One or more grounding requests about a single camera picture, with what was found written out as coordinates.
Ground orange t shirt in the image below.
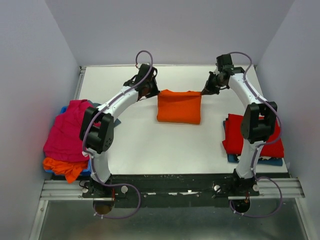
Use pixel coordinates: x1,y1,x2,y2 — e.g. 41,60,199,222
42,157,89,184
156,89,202,125

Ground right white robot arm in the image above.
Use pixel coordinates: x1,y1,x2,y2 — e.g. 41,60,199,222
201,51,280,196

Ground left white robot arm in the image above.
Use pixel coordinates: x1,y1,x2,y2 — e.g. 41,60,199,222
79,64,160,198

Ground grey blue t shirt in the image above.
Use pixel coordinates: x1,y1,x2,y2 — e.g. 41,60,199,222
88,100,121,127

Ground folded red t shirt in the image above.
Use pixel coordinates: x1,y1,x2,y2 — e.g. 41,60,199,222
222,113,285,158

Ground folded blue t shirt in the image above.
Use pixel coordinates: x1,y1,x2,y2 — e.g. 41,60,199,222
227,154,283,167

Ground magenta t shirt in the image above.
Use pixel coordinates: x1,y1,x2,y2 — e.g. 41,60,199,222
43,99,92,163

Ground blue plastic bin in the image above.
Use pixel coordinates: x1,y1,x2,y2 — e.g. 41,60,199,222
44,106,92,176

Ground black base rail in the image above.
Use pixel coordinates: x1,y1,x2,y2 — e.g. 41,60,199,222
82,173,259,208

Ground aluminium frame rail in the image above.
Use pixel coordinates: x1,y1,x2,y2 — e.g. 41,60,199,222
40,173,305,201

